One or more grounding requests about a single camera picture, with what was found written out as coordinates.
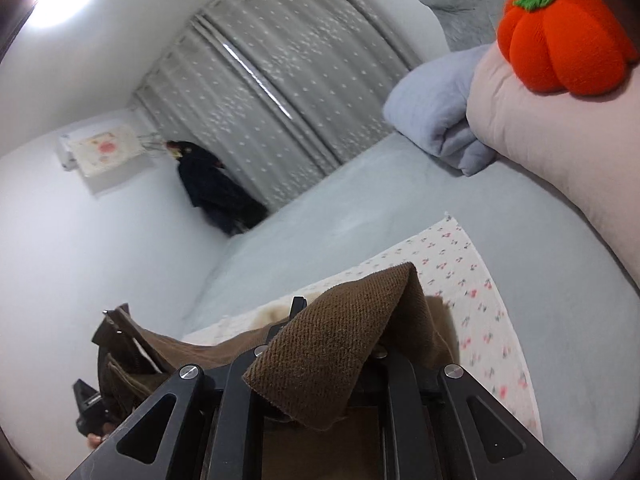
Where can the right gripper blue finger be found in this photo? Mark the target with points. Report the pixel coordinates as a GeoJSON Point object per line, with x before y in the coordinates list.
{"type": "Point", "coordinates": [299, 303]}

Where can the brown corduroy coat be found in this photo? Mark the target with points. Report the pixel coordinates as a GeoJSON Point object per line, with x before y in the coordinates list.
{"type": "Point", "coordinates": [308, 372]}

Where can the left hand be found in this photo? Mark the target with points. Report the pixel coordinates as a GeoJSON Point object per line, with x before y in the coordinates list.
{"type": "Point", "coordinates": [94, 441]}

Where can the dark hanging garment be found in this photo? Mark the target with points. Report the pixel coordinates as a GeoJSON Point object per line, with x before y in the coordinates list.
{"type": "Point", "coordinates": [224, 202]}

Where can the cherry print white sheet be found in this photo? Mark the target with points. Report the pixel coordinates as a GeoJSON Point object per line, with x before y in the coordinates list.
{"type": "Point", "coordinates": [450, 268]}

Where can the grey dotted curtain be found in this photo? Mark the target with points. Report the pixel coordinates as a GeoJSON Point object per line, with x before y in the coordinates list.
{"type": "Point", "coordinates": [284, 92]}

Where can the light blue folded blanket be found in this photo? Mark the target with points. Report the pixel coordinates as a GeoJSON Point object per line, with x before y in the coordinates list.
{"type": "Point", "coordinates": [428, 106]}

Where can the grey bed sheet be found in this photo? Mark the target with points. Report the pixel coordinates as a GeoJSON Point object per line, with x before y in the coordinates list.
{"type": "Point", "coordinates": [545, 317]}

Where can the pink pillow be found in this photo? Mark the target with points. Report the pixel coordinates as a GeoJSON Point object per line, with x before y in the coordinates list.
{"type": "Point", "coordinates": [588, 149]}

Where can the orange pumpkin plush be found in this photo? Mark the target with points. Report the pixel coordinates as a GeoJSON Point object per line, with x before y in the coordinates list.
{"type": "Point", "coordinates": [577, 46]}

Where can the white wall air conditioner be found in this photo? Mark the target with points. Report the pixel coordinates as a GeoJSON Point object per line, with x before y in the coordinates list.
{"type": "Point", "coordinates": [99, 153]}

